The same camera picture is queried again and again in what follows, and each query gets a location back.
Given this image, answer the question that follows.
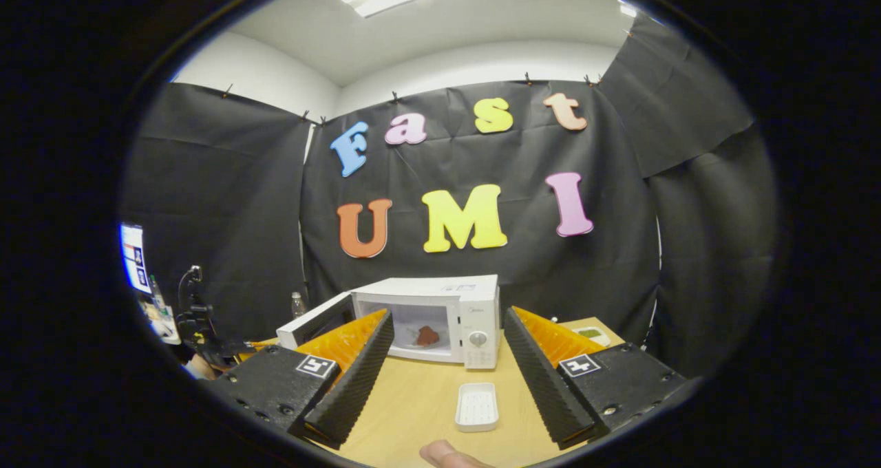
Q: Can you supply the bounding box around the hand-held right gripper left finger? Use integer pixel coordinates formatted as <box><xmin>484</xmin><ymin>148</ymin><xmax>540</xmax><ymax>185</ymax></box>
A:
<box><xmin>206</xmin><ymin>308</ymin><xmax>395</xmax><ymax>449</ymax></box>

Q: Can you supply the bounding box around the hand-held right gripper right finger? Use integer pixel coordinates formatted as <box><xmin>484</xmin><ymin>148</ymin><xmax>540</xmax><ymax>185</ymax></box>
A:
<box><xmin>504</xmin><ymin>306</ymin><xmax>689</xmax><ymax>450</ymax></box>

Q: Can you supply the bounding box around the white rectangular dish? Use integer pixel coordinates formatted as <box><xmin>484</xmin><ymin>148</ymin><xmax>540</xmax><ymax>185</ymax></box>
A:
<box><xmin>454</xmin><ymin>383</ymin><xmax>500</xmax><ymax>433</ymax></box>

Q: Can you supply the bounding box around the white microwave oven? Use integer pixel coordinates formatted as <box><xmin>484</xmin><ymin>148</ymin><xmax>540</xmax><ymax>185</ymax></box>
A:
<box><xmin>277</xmin><ymin>274</ymin><xmax>501</xmax><ymax>370</ymax></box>

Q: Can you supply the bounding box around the computer monitor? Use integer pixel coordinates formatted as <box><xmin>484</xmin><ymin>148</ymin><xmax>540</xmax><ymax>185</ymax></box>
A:
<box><xmin>120</xmin><ymin>224</ymin><xmax>152</xmax><ymax>295</ymax></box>

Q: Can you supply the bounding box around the black backdrop cloth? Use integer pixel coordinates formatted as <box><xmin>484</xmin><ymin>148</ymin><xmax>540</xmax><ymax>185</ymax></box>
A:
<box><xmin>120</xmin><ymin>14</ymin><xmax>778</xmax><ymax>379</ymax></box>

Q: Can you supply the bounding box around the white compartment snack tray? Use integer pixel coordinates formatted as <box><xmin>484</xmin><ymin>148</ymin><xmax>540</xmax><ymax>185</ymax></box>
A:
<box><xmin>571</xmin><ymin>326</ymin><xmax>611</xmax><ymax>347</ymax></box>

